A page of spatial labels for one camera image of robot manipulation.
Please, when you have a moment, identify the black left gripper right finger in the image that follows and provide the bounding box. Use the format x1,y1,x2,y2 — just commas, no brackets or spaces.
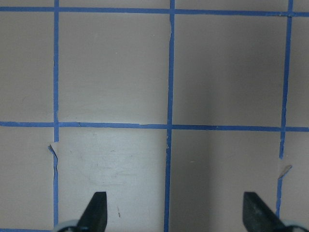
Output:
243,192,286,232

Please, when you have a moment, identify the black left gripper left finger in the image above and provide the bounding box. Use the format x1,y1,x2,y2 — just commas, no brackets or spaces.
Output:
76,192,107,232

